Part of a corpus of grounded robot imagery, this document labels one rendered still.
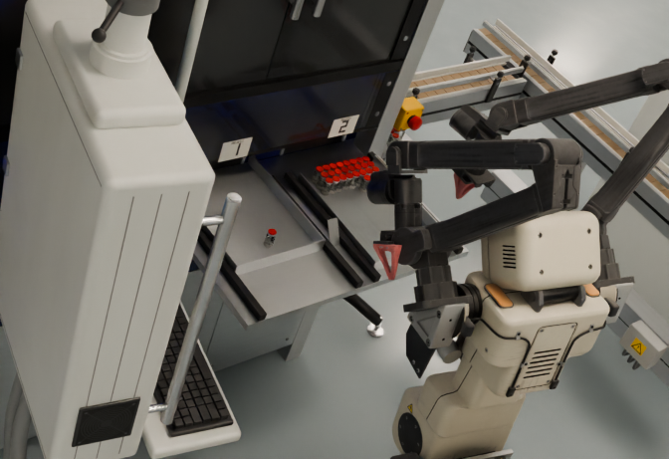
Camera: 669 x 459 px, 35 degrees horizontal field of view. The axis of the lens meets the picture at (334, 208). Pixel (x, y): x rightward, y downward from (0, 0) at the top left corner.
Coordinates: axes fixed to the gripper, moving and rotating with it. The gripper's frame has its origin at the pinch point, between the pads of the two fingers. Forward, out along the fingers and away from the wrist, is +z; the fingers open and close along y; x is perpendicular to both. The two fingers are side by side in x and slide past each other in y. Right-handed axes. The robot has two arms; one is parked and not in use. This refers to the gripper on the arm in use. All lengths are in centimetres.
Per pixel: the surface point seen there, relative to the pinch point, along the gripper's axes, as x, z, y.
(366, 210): 7.6, 20.2, 18.5
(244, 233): 44, 20, 21
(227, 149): 44, 6, 36
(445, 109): -45, 20, 48
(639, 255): -144, 78, 11
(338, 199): 12.7, 20.3, 24.4
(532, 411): -77, 108, -16
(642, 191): -82, 17, -3
